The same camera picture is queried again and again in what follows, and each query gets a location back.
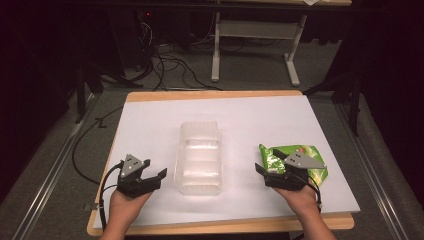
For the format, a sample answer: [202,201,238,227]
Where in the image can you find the metal floor rail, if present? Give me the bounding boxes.
[331,99,416,240]
[11,93,103,240]

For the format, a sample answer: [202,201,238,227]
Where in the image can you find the person's left hand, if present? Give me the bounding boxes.
[108,189,153,225]

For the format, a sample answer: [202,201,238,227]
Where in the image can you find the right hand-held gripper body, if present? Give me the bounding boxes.
[263,149,328,192]

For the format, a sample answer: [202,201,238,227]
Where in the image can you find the black metal stand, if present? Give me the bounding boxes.
[73,61,145,125]
[302,69,364,137]

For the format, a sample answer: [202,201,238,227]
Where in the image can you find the dark computer tower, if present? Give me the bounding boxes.
[108,9,155,69]

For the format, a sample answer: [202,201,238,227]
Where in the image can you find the person's right hand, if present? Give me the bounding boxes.
[272,186,320,219]

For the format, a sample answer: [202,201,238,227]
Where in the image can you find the tangle of black floor cables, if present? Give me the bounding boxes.
[133,41,224,92]

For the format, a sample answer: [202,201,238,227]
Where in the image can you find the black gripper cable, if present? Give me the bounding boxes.
[293,171,324,214]
[98,161,125,232]

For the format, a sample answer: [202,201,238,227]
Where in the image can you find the clear plastic container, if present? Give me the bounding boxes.
[173,121,224,197]

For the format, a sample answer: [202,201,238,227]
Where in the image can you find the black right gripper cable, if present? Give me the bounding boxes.
[293,171,324,214]

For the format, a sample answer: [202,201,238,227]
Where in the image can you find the white metal desk frame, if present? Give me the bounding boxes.
[210,11,308,88]

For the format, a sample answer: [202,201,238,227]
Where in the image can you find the white paper sheet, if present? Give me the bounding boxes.
[92,94,362,230]

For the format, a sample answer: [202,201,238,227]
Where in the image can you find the black floor cable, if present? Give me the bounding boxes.
[71,105,125,186]

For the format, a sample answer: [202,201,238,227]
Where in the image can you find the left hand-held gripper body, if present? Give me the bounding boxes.
[116,153,162,200]

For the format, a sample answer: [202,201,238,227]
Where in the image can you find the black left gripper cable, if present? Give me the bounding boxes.
[98,161,125,232]

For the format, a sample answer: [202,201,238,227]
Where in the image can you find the green snack bag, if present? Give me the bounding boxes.
[258,143,330,188]

